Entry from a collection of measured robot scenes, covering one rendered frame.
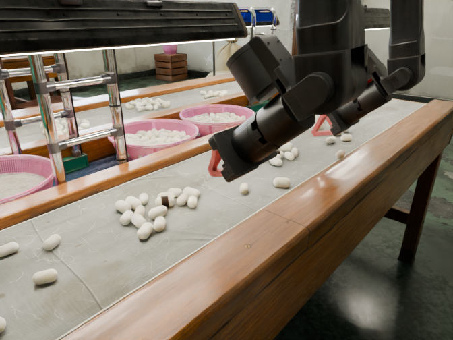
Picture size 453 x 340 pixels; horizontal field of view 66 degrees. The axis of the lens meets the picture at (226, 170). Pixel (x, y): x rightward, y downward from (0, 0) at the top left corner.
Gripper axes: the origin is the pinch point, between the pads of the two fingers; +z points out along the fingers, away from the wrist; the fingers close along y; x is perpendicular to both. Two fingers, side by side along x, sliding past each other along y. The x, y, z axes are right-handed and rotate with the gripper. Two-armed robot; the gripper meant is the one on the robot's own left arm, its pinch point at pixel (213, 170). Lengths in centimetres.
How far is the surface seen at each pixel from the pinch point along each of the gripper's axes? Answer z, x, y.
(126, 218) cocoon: 16.1, -0.9, 9.3
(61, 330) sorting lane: 6.8, 9.0, 27.8
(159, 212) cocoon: 14.3, 1.0, 4.0
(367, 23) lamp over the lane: -1, -24, -96
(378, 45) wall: 117, -77, -470
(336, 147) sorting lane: 10, 7, -54
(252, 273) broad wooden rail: -4.1, 15.7, 6.7
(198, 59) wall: 386, -258, -446
